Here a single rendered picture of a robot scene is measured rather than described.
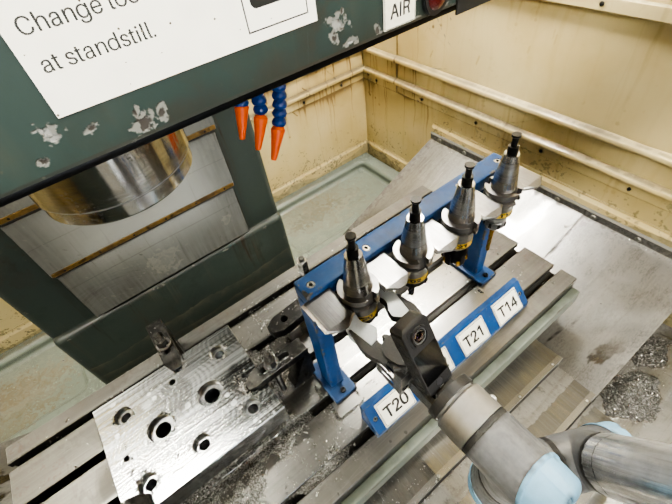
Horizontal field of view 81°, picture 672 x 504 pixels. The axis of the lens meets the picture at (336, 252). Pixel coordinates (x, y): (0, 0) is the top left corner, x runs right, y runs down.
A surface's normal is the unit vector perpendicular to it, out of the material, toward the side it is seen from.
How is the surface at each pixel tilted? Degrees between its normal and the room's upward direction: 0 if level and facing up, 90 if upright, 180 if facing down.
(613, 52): 90
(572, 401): 8
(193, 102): 90
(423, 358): 62
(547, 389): 8
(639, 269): 24
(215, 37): 90
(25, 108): 90
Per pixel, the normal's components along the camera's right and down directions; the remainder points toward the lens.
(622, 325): -0.42, -0.40
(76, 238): 0.59, 0.55
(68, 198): 0.05, 0.73
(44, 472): -0.11, -0.67
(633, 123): -0.79, 0.51
